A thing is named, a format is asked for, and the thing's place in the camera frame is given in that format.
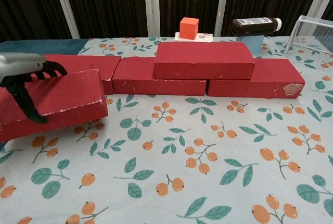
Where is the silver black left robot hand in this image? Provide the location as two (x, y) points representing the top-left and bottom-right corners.
(0, 52), (69, 125)

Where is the red brick with worn edges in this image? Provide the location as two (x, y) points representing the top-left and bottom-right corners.
(0, 69), (109, 143)

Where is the red foam brick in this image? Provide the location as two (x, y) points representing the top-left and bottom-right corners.
(112, 57), (208, 96)
(153, 41), (255, 81)

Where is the light blue block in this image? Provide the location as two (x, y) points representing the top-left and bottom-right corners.
(243, 35), (264, 56)

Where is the teal cloth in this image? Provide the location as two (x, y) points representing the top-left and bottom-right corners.
(0, 39), (89, 152)

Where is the red brick with white scrapes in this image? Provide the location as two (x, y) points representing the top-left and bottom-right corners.
(43, 54), (122, 95)

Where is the orange cube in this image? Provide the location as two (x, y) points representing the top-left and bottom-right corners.
(180, 17), (200, 40)

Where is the white carton box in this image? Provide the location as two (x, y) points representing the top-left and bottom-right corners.
(174, 32), (214, 43)

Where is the floral fruit print tablecloth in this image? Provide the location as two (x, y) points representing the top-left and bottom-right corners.
(0, 35), (333, 224)

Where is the brown bottle with white cap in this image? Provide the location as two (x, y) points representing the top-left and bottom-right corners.
(231, 17), (283, 38)

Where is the white wire mesh basket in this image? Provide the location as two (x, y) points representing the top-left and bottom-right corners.
(284, 15), (333, 55)

